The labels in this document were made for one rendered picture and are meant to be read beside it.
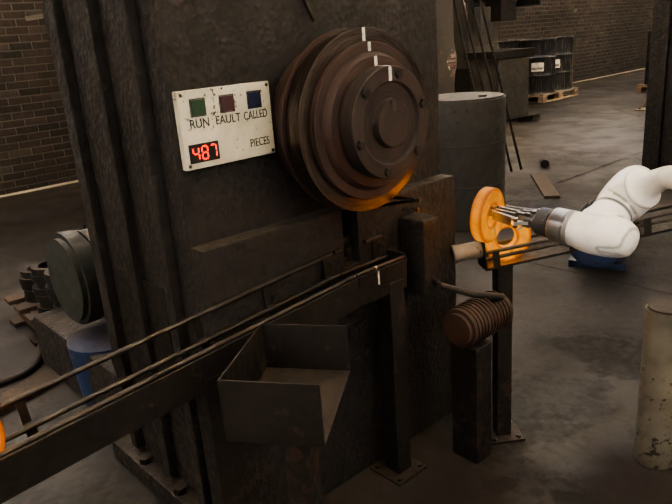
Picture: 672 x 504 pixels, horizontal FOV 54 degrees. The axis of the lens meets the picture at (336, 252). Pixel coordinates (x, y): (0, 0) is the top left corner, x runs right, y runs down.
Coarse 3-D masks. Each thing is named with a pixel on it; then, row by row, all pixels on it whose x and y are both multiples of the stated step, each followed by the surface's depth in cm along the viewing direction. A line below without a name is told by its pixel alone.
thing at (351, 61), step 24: (360, 48) 163; (384, 48) 169; (336, 72) 159; (360, 72) 162; (336, 96) 158; (312, 120) 158; (336, 120) 159; (312, 144) 160; (336, 144) 161; (336, 168) 164; (360, 192) 172; (384, 192) 179
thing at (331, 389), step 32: (256, 352) 148; (288, 352) 152; (320, 352) 151; (224, 384) 128; (256, 384) 126; (288, 384) 125; (320, 384) 147; (224, 416) 130; (256, 416) 129; (288, 416) 127; (320, 416) 125; (288, 448) 145; (288, 480) 147; (320, 480) 152
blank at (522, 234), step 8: (504, 224) 202; (520, 232) 204; (528, 232) 204; (496, 240) 203; (512, 240) 207; (520, 240) 204; (528, 240) 205; (488, 248) 204; (496, 248) 204; (520, 248) 205; (512, 256) 206
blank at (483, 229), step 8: (480, 192) 181; (488, 192) 180; (496, 192) 184; (480, 200) 180; (488, 200) 181; (496, 200) 185; (472, 208) 180; (480, 208) 179; (488, 208) 182; (472, 216) 180; (480, 216) 179; (488, 216) 189; (472, 224) 181; (480, 224) 179; (488, 224) 187; (496, 224) 187; (472, 232) 182; (480, 232) 181; (488, 232) 184; (496, 232) 188; (480, 240) 184; (488, 240) 185
